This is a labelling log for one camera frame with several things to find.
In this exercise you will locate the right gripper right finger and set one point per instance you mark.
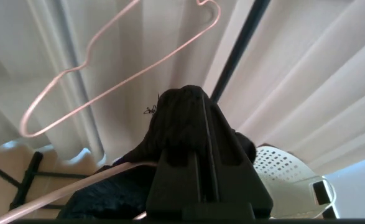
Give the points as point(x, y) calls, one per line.
point(235, 186)

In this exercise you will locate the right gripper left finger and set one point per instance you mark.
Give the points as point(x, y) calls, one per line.
point(176, 186)

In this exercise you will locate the pink clothes hanger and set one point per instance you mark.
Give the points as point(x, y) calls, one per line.
point(21, 124)
point(61, 193)

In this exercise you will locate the white laundry basket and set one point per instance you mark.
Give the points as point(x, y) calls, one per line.
point(281, 174)

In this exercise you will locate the black clothes rack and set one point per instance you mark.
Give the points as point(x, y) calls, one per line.
point(241, 46)

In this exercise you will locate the beige curtain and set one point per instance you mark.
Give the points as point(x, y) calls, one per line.
point(294, 77)

